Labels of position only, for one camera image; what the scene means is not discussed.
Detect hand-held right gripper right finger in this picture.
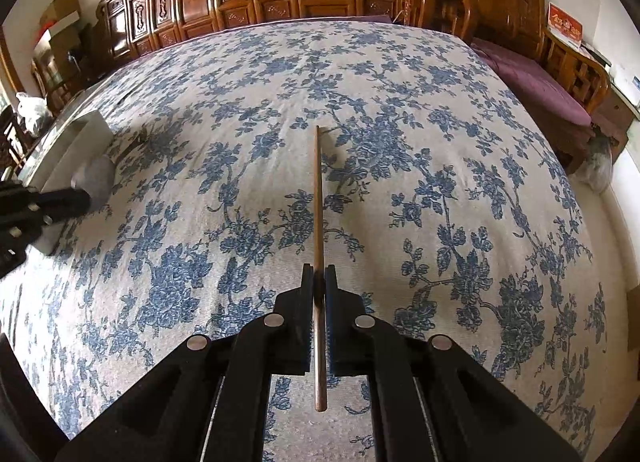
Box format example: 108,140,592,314
324,263,583,462

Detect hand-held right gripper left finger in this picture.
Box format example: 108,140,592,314
55,263,316,462

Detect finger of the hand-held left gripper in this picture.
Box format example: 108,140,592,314
0,236,30,275
0,181,92,238

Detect white plastic container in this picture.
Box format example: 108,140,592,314
17,110,115,255

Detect brown wooden chopstick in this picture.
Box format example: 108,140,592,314
313,125,329,413

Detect dark wooden chair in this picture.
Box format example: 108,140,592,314
0,105,29,179

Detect white plastic bag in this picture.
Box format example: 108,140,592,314
15,91,54,138

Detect blue floral bedspread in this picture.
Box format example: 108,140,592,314
0,17,626,462

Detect dark clothing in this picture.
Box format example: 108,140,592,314
0,332,76,462

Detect cardboard box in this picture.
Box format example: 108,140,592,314
39,0,83,29

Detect grey plastic bag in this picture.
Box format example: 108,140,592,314
574,135,614,193

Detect purple cushion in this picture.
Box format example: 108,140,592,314
470,37,607,129

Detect carved wooden armchair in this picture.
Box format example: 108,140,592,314
399,0,475,43

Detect red printed box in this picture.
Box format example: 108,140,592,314
546,2,584,42

